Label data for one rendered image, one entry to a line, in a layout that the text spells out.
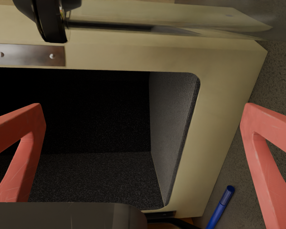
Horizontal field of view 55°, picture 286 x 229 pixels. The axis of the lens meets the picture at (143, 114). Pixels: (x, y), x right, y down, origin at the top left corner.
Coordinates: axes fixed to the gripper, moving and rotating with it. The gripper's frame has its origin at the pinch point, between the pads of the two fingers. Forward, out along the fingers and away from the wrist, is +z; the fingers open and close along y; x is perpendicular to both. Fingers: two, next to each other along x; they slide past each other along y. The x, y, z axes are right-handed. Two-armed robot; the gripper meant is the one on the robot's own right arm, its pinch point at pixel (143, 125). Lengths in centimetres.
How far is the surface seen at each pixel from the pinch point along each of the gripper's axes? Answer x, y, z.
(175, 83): 12.4, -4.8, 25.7
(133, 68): 5.8, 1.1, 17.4
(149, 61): 5.1, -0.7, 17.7
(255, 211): 21.7, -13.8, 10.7
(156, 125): 24.6, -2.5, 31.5
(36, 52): 3.3, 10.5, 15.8
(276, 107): 9.3, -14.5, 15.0
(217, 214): 29.3, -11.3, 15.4
